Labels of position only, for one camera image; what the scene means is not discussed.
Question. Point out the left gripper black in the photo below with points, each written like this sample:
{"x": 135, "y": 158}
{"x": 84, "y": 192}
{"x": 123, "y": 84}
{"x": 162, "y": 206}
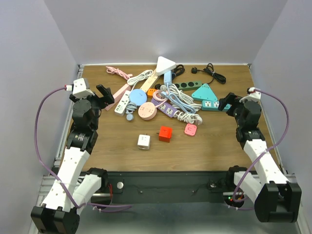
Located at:
{"x": 106, "y": 93}

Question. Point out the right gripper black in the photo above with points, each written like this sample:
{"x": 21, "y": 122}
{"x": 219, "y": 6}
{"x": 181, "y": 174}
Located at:
{"x": 231, "y": 99}

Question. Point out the pink round power strip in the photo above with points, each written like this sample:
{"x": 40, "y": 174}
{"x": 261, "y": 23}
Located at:
{"x": 147, "y": 111}

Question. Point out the white cube socket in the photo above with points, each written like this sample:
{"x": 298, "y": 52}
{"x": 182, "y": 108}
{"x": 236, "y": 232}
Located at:
{"x": 144, "y": 142}

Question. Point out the red cube socket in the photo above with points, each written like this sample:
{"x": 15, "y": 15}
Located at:
{"x": 165, "y": 134}

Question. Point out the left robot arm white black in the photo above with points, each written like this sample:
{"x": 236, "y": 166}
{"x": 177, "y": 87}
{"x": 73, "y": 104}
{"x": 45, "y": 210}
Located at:
{"x": 60, "y": 211}

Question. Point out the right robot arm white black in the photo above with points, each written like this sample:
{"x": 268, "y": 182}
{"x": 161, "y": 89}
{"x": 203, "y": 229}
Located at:
{"x": 274, "y": 197}

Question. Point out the blue round plug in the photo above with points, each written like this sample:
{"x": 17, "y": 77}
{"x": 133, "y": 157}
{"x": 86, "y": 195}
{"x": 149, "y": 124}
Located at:
{"x": 129, "y": 117}

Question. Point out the pink flat plug adapter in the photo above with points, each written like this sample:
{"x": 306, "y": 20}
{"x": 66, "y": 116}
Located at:
{"x": 190, "y": 129}

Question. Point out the pink long power strip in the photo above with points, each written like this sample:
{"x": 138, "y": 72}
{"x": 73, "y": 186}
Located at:
{"x": 118, "y": 95}

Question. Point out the teal long power strip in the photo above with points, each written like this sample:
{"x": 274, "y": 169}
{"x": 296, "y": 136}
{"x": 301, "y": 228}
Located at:
{"x": 208, "y": 105}

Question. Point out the white usb power strip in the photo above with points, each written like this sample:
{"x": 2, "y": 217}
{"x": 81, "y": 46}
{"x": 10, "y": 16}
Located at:
{"x": 121, "y": 106}

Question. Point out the teal triangle power strip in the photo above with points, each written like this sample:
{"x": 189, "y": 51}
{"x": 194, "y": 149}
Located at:
{"x": 204, "y": 93}

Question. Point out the blue round power strip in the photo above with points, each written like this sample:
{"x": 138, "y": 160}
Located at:
{"x": 138, "y": 97}

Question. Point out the dark green power strip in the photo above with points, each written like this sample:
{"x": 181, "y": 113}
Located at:
{"x": 188, "y": 86}

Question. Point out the orange power strip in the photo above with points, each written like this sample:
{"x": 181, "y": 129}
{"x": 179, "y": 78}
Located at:
{"x": 151, "y": 91}

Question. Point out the beige long power strip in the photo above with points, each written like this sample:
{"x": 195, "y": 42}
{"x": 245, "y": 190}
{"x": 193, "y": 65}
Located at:
{"x": 150, "y": 82}

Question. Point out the purple power strip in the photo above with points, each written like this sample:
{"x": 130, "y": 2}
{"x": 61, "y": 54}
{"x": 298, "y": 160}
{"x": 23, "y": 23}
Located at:
{"x": 166, "y": 108}

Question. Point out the light blue power strip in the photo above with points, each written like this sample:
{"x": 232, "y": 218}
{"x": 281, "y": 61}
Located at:
{"x": 168, "y": 78}

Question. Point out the white triangle power strip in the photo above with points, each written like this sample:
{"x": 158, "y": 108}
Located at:
{"x": 164, "y": 65}

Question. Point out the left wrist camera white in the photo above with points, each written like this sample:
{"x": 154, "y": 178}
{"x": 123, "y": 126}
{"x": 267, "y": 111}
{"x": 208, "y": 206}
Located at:
{"x": 80, "y": 88}

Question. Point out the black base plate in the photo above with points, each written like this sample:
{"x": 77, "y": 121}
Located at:
{"x": 164, "y": 187}

